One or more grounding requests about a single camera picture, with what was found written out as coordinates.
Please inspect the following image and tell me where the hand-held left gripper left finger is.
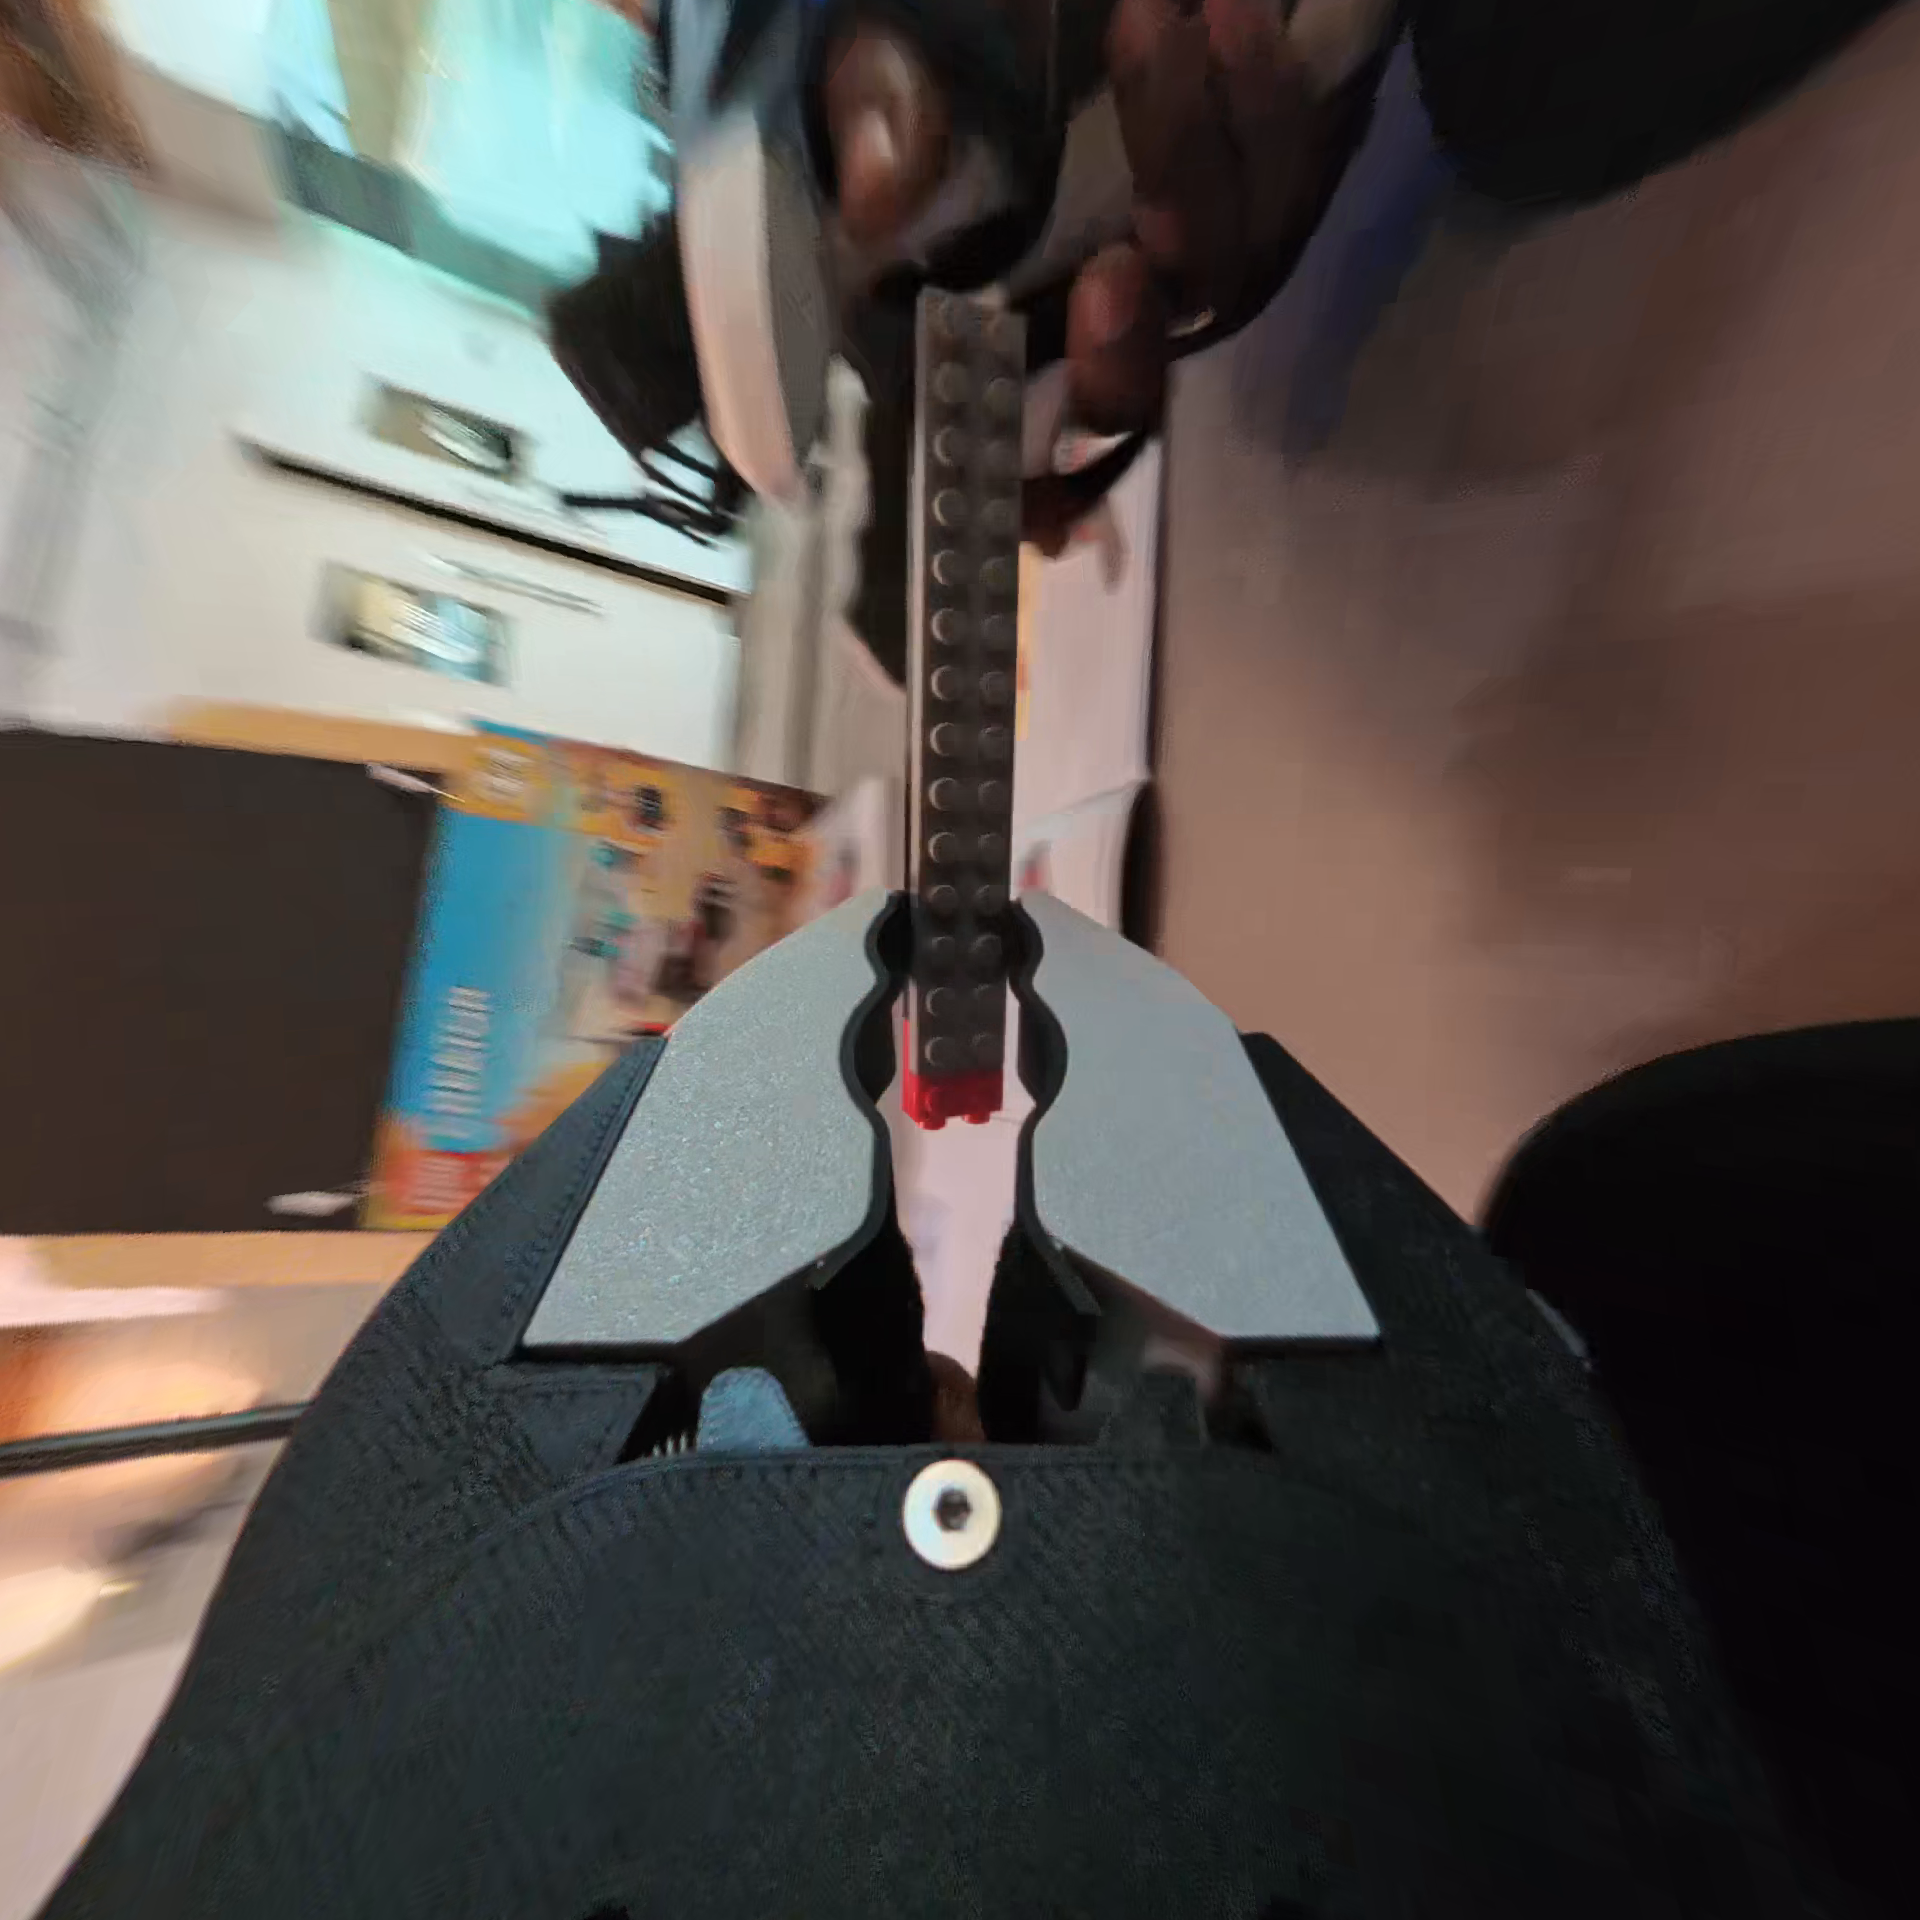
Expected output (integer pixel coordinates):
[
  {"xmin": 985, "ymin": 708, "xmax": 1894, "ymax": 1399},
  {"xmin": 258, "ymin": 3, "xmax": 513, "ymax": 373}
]
[{"xmin": 521, "ymin": 883, "xmax": 906, "ymax": 1347}]

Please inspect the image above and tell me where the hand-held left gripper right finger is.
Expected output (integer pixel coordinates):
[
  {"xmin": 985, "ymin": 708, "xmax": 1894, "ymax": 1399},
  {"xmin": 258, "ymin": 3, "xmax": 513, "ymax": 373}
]
[{"xmin": 1013, "ymin": 892, "xmax": 1386, "ymax": 1347}]

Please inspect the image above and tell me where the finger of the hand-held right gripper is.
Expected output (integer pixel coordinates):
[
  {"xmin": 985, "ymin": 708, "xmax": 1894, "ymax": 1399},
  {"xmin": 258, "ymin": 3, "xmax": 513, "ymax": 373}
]
[{"xmin": 672, "ymin": 81, "xmax": 846, "ymax": 504}]

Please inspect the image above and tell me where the grey lego plate with red brick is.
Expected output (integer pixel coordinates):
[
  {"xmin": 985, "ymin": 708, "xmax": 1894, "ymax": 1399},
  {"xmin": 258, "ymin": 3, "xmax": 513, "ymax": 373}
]
[{"xmin": 899, "ymin": 287, "xmax": 1034, "ymax": 1129}]

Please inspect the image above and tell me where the colourful lego box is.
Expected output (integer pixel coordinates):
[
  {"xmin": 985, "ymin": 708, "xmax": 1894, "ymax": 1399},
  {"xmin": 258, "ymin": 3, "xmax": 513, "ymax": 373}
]
[{"xmin": 364, "ymin": 715, "xmax": 830, "ymax": 1235}]

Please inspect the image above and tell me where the person's right hand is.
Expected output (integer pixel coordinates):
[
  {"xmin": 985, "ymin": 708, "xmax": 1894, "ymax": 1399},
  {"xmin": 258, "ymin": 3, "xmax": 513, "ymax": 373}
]
[{"xmin": 816, "ymin": 0, "xmax": 1416, "ymax": 438}]

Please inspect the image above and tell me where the large window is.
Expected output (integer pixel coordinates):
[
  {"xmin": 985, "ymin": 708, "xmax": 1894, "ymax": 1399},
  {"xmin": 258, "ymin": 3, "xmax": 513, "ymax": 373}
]
[{"xmin": 119, "ymin": 0, "xmax": 679, "ymax": 289}]

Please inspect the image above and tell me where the open white instruction booklet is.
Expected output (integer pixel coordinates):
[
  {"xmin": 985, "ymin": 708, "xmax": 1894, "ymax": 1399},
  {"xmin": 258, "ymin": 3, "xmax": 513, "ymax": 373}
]
[{"xmin": 1031, "ymin": 445, "xmax": 1168, "ymax": 920}]

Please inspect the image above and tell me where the black standing board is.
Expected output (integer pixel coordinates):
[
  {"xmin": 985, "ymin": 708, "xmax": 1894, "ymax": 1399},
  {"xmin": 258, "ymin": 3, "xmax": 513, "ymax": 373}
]
[{"xmin": 0, "ymin": 728, "xmax": 447, "ymax": 1238}]

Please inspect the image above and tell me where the framed wall picture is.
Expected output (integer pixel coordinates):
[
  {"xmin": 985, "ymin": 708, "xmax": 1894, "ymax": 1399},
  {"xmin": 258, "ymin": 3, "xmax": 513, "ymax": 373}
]
[
  {"xmin": 311, "ymin": 561, "xmax": 515, "ymax": 689},
  {"xmin": 364, "ymin": 377, "xmax": 530, "ymax": 479}
]

